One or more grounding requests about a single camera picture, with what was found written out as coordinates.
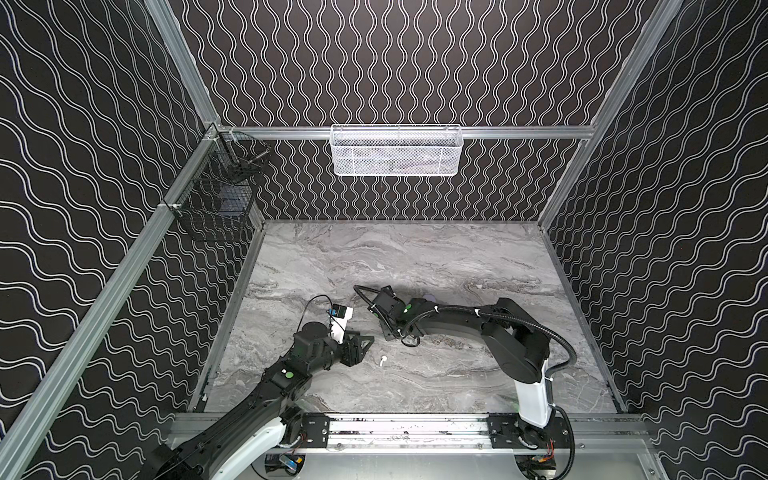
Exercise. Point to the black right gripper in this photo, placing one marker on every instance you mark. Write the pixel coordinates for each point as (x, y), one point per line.
(383, 305)

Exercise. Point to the white wire mesh basket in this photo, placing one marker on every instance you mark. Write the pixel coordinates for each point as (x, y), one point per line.
(425, 155)

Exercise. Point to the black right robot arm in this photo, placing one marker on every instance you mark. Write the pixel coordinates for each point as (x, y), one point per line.
(525, 350)

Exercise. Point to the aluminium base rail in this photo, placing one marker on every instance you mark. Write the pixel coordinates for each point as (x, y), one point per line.
(406, 433)

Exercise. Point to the aluminium frame post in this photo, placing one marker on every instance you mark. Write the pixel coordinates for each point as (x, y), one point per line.
(647, 41)
(102, 126)

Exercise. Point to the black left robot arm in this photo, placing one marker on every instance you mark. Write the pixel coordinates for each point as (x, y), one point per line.
(260, 421)

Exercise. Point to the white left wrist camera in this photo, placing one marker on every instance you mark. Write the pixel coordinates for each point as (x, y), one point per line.
(339, 318)

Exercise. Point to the aluminium frame back bar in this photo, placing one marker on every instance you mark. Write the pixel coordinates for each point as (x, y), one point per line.
(375, 131)

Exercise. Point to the aluminium frame post right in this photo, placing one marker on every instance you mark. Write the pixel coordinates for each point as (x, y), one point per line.
(647, 41)

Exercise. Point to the black wire basket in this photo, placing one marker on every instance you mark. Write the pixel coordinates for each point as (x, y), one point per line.
(216, 206)

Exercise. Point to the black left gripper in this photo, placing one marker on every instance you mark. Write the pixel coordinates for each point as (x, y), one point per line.
(350, 351)

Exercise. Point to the aluminium frame post left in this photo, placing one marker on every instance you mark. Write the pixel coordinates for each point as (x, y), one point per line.
(102, 126)

